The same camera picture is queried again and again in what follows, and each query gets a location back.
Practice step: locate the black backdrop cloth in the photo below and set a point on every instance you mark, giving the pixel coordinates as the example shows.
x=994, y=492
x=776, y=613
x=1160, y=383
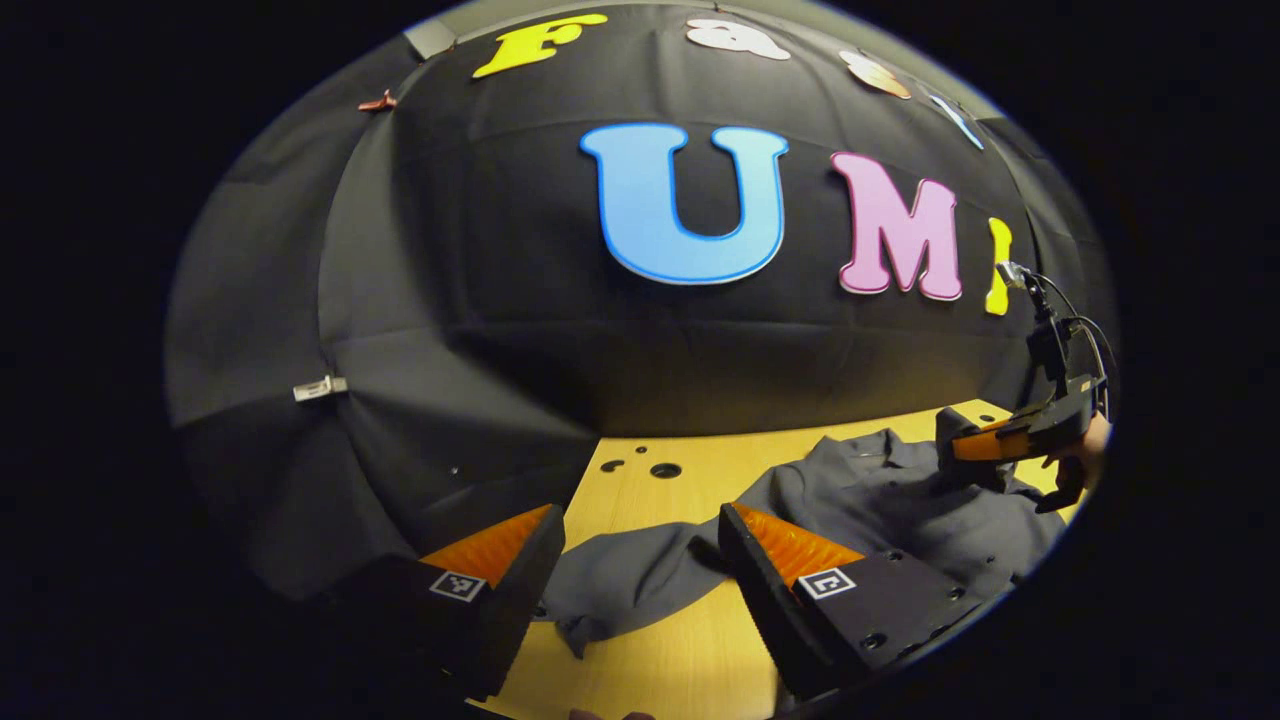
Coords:
x=500, y=300

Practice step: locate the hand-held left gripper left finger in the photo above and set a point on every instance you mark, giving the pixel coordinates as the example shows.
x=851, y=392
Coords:
x=510, y=610

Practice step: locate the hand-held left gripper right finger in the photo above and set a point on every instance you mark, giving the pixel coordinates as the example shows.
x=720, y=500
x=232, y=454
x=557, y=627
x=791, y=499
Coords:
x=765, y=610

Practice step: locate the white clip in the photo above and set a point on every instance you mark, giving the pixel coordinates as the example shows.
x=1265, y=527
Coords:
x=320, y=388

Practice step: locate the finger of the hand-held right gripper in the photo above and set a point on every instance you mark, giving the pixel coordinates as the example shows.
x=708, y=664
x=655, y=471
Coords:
x=985, y=442

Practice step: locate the red clip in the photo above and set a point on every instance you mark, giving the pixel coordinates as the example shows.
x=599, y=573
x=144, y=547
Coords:
x=377, y=102

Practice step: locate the gray button shirt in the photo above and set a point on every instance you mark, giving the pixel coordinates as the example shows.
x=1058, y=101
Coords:
x=880, y=510

